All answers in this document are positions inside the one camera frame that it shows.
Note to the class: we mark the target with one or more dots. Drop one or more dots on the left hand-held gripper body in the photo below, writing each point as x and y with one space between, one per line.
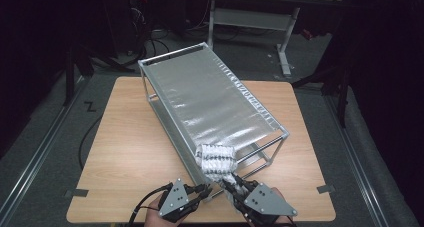
175 200

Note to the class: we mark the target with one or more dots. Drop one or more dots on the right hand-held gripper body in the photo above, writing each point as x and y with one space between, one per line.
266 203

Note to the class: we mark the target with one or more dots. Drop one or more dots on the white grey-striped cloth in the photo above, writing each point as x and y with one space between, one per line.
216 160

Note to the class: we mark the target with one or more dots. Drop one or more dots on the silver two-tier shelf rack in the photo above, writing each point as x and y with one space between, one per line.
206 97

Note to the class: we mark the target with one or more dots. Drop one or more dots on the person's right hand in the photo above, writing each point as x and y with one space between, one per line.
276 193

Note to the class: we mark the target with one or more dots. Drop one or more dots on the person's left hand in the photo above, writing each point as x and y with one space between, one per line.
153 217

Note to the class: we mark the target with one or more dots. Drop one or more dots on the grey tape piece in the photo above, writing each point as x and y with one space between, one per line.
76 192
326 188

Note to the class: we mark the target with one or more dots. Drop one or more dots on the black metal stand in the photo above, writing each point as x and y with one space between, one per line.
343 97
69 77

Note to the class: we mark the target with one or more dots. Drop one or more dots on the small red object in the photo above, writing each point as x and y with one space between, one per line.
307 34

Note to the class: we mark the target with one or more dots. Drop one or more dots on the white-legged desk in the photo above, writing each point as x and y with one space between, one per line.
253 18

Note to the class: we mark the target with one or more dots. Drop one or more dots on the black computer tower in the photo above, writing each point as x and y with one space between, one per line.
138 20

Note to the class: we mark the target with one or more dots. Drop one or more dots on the aluminium floor rail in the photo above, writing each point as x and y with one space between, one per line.
40 157
356 160

